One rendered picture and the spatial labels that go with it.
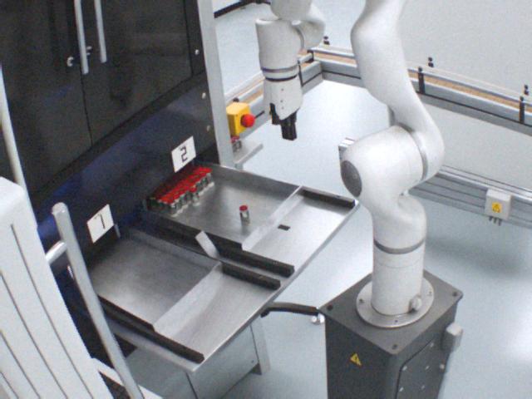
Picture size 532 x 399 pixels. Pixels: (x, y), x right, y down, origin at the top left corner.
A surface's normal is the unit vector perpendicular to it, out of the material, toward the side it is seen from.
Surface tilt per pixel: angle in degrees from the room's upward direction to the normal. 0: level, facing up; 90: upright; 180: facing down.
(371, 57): 86
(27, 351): 90
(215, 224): 0
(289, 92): 91
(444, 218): 0
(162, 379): 90
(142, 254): 0
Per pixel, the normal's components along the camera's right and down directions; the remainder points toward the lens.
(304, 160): -0.11, -0.84
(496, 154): -0.55, 0.51
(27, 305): 0.82, 0.22
